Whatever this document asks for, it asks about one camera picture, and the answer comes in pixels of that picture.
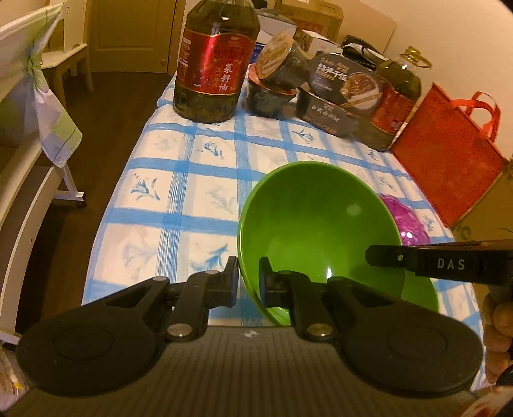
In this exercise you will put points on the white wooden chair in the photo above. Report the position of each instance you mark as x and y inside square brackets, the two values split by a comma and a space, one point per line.
[66, 56]

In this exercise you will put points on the black round food tub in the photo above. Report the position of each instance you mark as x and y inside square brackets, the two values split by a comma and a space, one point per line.
[266, 98]
[286, 62]

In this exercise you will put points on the white wooden frame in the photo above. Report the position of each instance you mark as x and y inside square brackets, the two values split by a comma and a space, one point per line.
[24, 208]

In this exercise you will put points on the person's right hand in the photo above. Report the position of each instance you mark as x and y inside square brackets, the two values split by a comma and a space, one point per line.
[499, 337]

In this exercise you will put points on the red label oil bottle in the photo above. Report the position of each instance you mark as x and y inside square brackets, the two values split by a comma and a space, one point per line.
[216, 68]

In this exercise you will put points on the white cardboard box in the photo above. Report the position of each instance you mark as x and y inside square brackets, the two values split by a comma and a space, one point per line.
[276, 28]

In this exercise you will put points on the large brown cardboard box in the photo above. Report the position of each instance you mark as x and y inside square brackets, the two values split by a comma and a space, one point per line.
[489, 208]

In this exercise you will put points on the open brown cardboard box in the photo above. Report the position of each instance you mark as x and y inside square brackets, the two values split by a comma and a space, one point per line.
[316, 16]

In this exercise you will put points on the black instant meal box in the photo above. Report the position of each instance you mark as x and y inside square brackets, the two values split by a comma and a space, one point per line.
[326, 116]
[344, 82]

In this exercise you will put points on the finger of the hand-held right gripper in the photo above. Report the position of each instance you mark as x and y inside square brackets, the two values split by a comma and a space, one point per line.
[390, 257]

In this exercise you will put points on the white green checked cloth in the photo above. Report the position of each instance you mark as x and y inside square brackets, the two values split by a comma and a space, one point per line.
[44, 104]

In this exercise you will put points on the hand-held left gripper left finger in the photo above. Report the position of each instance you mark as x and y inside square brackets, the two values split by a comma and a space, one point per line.
[233, 280]

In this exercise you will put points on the flat cardboard panel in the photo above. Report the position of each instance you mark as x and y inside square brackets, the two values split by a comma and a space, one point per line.
[372, 24]

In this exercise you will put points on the small purple transparent plate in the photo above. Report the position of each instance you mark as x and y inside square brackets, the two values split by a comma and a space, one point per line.
[408, 220]

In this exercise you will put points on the red tote bag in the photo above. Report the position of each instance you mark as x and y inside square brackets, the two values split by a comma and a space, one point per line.
[445, 152]

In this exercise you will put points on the green plastic bowl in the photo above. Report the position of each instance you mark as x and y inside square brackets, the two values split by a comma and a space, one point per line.
[312, 224]

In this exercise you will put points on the yellow wooden door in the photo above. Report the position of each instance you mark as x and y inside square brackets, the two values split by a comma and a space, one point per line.
[132, 32]

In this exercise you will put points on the blue checked floral tablecloth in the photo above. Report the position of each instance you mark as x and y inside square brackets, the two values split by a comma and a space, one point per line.
[160, 200]

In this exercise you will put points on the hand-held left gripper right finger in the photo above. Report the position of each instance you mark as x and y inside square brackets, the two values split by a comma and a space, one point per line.
[263, 280]

